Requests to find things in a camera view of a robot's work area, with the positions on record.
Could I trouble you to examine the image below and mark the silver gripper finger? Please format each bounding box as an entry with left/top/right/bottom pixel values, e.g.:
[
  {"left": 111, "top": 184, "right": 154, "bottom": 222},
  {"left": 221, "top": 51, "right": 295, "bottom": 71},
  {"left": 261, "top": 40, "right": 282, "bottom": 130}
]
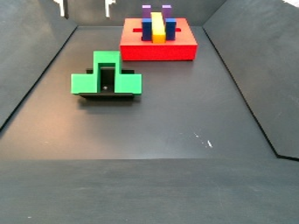
[
  {"left": 52, "top": 0, "right": 66, "bottom": 17},
  {"left": 105, "top": 0, "right": 118, "bottom": 18}
]

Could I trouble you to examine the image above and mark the green bridge-shaped block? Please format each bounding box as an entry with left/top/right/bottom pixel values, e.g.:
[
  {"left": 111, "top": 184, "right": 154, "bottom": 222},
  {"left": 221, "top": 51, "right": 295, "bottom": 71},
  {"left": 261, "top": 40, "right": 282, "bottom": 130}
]
[{"left": 70, "top": 51, "right": 143, "bottom": 95}]

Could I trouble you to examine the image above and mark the red base board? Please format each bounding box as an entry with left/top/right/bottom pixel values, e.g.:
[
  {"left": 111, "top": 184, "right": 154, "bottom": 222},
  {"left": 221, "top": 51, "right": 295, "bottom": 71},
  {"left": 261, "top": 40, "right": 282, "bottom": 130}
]
[{"left": 119, "top": 18, "right": 198, "bottom": 61}]

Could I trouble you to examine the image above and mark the black fixture stand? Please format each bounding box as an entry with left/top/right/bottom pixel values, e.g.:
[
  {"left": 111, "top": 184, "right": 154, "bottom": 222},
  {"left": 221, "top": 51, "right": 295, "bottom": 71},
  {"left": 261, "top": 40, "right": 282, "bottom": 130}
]
[{"left": 79, "top": 66, "right": 135, "bottom": 99}]

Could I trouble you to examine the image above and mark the left purple block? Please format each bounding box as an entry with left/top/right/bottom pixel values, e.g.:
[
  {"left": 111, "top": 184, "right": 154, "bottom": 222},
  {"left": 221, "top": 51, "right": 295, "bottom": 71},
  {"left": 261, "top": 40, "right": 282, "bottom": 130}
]
[{"left": 142, "top": 4, "right": 153, "bottom": 18}]

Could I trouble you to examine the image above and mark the purple block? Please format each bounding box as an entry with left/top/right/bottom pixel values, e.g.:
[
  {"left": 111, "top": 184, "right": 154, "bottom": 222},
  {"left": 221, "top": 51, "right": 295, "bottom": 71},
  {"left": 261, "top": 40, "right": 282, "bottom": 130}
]
[
  {"left": 162, "top": 4, "right": 173, "bottom": 18},
  {"left": 142, "top": 4, "right": 153, "bottom": 18}
]

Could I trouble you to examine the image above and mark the left blue block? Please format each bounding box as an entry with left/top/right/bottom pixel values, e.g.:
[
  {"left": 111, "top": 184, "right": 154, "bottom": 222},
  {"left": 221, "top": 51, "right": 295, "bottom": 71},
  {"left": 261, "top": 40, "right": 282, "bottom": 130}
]
[{"left": 142, "top": 18, "right": 153, "bottom": 41}]

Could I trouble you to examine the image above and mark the blue block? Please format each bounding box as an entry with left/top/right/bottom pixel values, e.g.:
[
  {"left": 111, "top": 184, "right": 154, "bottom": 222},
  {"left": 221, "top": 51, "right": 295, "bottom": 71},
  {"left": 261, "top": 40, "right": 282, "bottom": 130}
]
[
  {"left": 165, "top": 18, "right": 177, "bottom": 40},
  {"left": 142, "top": 18, "right": 153, "bottom": 41}
]

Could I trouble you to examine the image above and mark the yellow long bar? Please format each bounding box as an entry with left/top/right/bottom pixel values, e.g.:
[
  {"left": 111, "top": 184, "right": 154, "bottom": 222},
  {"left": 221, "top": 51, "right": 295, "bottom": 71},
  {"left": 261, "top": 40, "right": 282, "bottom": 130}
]
[{"left": 151, "top": 12, "right": 166, "bottom": 44}]

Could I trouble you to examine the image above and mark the right purple block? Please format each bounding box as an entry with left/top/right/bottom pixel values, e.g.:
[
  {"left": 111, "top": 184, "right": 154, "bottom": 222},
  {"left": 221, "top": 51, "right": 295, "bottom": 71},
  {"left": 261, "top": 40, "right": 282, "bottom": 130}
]
[{"left": 162, "top": 4, "right": 173, "bottom": 18}]

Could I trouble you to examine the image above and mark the right blue block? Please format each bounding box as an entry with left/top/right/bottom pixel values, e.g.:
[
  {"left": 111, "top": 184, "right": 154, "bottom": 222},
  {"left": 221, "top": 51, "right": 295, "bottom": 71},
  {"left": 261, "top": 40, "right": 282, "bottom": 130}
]
[{"left": 165, "top": 18, "right": 177, "bottom": 40}]

